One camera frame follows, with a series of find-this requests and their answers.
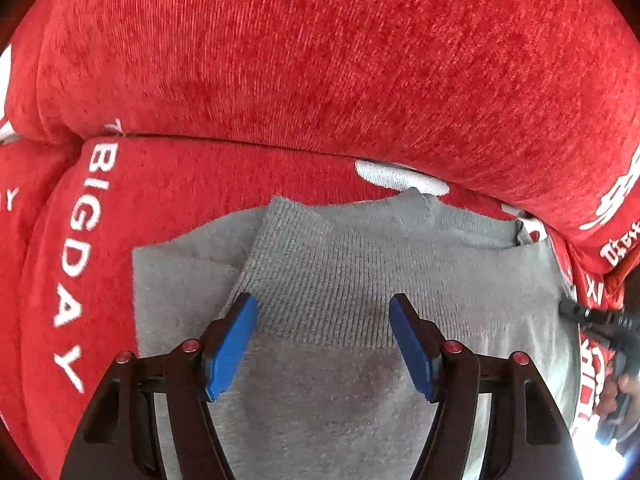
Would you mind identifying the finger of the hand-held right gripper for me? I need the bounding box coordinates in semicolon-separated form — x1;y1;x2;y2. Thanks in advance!
558;300;601;332

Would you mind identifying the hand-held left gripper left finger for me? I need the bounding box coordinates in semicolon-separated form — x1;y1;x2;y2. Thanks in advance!
62;292;259;480

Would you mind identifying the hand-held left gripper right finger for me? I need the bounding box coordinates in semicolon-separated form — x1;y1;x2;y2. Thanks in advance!
388;293;577;480

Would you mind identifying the grey knit sweater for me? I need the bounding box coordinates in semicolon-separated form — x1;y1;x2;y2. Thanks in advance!
131;187;584;480

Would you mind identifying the person's right hand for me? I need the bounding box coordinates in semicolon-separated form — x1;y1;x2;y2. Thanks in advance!
602;372;640;413

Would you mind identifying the red printed sofa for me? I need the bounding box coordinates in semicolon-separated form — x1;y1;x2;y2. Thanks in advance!
0;0;640;480

